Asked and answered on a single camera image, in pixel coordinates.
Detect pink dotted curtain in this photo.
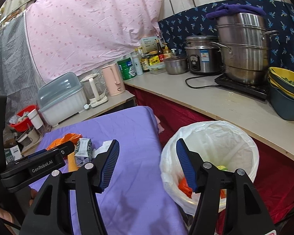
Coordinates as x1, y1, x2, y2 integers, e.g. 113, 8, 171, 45
25, 0, 163, 82

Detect green white milk carton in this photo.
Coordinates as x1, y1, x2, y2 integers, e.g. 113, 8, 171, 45
74, 138, 92, 167

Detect white lined trash bin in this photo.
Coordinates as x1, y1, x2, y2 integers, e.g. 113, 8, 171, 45
160, 121, 259, 215

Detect black power cable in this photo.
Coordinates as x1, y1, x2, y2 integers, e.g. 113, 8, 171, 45
185, 74, 224, 89

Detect grey striped curtain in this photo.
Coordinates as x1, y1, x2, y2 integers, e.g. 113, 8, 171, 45
0, 14, 44, 122

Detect orange wrapper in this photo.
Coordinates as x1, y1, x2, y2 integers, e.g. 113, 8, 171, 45
178, 177, 227, 199

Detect white tea box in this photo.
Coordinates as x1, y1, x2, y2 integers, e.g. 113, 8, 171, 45
140, 36, 159, 54

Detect purple tablecloth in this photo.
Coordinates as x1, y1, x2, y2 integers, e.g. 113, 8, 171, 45
39, 106, 187, 234

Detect pink electric kettle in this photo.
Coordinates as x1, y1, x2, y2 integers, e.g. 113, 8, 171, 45
101, 63, 125, 96

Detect white milk carton box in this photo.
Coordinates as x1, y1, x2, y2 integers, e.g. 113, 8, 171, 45
4, 145, 22, 164

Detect white glass kettle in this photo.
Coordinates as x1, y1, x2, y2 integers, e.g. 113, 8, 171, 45
80, 73, 108, 108

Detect steel rice cooker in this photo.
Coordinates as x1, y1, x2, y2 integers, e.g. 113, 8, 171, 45
185, 35, 223, 75

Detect red plastic basin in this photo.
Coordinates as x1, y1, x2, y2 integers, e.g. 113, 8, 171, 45
9, 105, 38, 132

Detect person left hand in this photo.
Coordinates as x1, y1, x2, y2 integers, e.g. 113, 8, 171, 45
0, 187, 37, 225

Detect large stacked steel steamer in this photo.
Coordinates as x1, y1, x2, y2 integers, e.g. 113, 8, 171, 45
211, 12, 279, 84

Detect green tin can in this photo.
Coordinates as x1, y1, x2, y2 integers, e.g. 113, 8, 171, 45
117, 58, 136, 80

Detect navy floral cloth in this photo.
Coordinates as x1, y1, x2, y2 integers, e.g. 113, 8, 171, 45
158, 0, 294, 72

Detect dish box with blue lid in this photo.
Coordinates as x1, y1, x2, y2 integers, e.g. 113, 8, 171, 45
37, 72, 87, 127

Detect stacked teal yellow basins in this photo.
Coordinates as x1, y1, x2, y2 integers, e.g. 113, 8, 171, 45
267, 67, 294, 121

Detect white thermos bottle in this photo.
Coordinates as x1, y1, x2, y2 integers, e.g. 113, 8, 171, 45
132, 55, 143, 76

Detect white tissue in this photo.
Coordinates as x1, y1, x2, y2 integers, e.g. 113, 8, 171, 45
92, 140, 112, 159

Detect yellow green snack bag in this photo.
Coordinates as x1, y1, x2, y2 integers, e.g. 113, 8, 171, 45
217, 165, 228, 171

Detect small steel pot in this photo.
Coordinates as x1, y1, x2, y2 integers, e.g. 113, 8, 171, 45
163, 56, 189, 75

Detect black induction cooker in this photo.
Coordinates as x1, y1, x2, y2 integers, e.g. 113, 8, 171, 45
214, 74, 269, 101

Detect orange plastic bag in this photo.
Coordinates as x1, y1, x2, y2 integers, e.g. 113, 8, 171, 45
46, 133, 82, 150

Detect soy sauce bottle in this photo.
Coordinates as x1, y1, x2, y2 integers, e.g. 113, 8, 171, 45
138, 47, 150, 73

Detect purple cloth on steamer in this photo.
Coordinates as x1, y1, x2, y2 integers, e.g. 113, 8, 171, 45
206, 4, 266, 20

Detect white plastic cup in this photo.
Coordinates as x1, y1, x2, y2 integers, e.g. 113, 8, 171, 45
27, 109, 44, 130

